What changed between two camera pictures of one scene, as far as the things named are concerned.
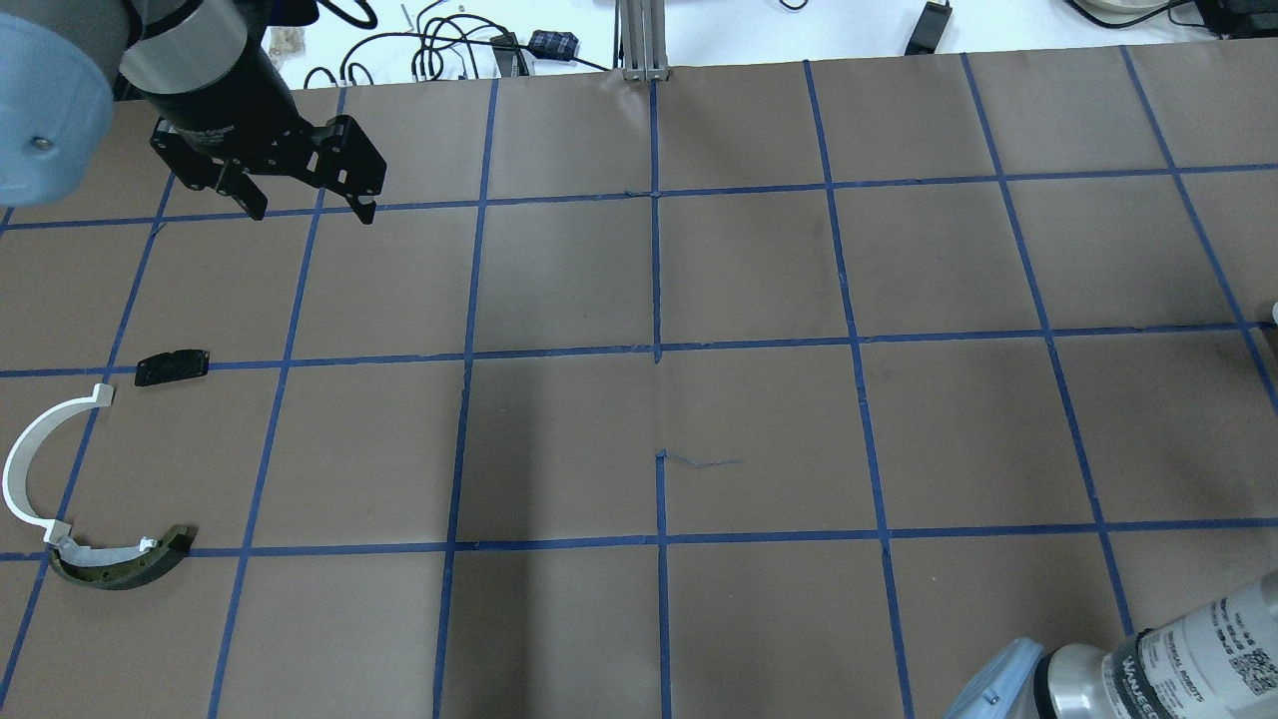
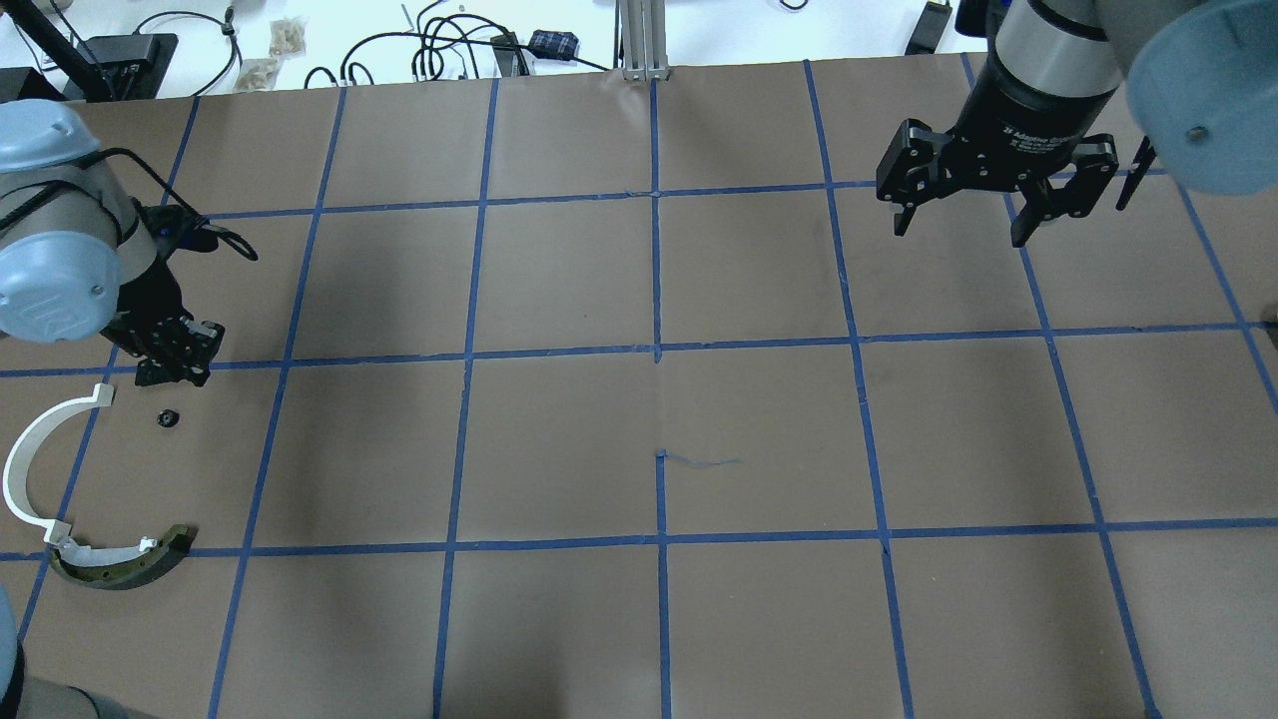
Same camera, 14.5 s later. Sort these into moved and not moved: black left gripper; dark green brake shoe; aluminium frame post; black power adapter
Moved: black left gripper
Not moved: black power adapter; dark green brake shoe; aluminium frame post
